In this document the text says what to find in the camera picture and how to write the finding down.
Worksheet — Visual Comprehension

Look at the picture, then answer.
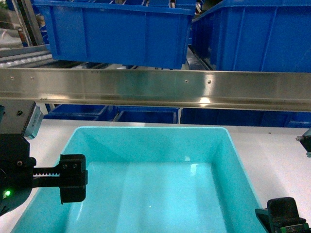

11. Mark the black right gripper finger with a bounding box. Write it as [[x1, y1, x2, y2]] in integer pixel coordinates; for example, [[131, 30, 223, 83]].
[[255, 197, 310, 233]]

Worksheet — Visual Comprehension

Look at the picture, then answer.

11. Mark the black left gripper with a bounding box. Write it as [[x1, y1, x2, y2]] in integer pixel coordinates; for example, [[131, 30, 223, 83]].
[[0, 134, 87, 216]]

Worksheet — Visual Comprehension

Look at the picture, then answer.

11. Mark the turquoise plastic bin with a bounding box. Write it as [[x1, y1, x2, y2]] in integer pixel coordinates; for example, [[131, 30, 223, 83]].
[[13, 127, 264, 233]]

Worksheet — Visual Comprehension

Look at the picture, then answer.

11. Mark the blue bin lower left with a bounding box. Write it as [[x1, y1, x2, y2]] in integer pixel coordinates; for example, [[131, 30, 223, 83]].
[[44, 104, 117, 121]]

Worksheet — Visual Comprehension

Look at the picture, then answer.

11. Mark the blue bin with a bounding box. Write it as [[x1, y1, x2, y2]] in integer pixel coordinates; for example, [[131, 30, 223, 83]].
[[192, 0, 311, 73], [44, 104, 117, 121], [34, 0, 194, 69], [180, 108, 311, 128], [113, 106, 179, 124]]

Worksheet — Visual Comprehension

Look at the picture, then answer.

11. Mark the blue bin lower middle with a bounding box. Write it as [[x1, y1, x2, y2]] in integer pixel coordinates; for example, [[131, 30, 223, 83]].
[[113, 106, 179, 124]]

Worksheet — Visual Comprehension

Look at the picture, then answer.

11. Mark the blue bin lower right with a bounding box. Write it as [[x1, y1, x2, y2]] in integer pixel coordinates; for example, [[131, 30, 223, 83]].
[[180, 108, 311, 128]]

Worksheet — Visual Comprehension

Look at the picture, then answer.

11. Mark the roller conveyor track left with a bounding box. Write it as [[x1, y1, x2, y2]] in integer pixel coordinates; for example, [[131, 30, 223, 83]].
[[0, 45, 52, 68]]

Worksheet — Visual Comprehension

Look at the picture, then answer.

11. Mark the blue bin upper left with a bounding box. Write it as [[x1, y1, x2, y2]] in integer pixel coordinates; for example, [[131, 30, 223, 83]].
[[34, 0, 194, 69]]

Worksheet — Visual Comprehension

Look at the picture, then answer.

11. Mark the blue bin upper right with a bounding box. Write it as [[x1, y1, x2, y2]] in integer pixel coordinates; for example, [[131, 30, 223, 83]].
[[192, 0, 311, 73]]

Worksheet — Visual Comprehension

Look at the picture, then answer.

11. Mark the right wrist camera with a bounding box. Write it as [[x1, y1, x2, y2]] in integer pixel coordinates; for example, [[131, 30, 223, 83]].
[[295, 128, 311, 158]]

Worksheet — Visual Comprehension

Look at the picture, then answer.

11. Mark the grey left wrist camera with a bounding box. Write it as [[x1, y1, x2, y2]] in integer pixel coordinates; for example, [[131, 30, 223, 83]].
[[0, 100, 44, 139]]

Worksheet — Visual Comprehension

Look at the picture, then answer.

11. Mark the stainless steel shelf rail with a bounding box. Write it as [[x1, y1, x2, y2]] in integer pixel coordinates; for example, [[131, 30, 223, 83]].
[[0, 68, 311, 112]]

